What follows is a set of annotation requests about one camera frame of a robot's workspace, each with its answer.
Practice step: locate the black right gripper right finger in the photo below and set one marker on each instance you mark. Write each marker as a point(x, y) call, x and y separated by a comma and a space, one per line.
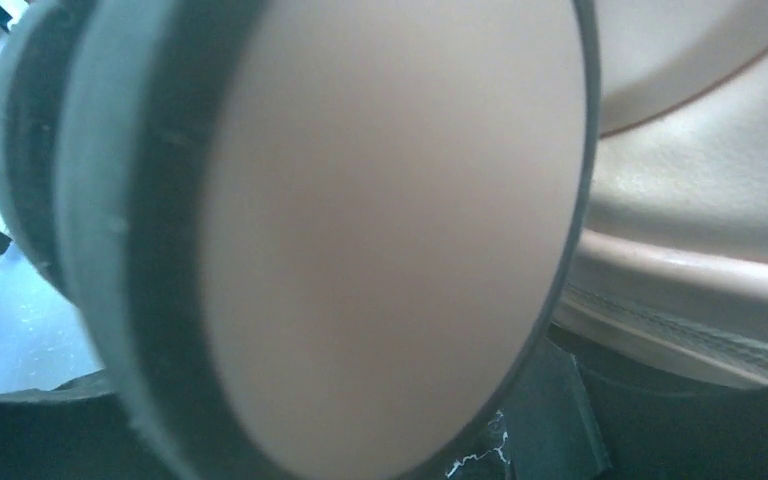
point(582, 411)

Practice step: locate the pink hard-shell suitcase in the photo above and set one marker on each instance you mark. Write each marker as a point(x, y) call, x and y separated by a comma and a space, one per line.
point(322, 239)

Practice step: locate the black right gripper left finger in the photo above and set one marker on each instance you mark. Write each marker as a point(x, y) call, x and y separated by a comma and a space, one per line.
point(77, 430)

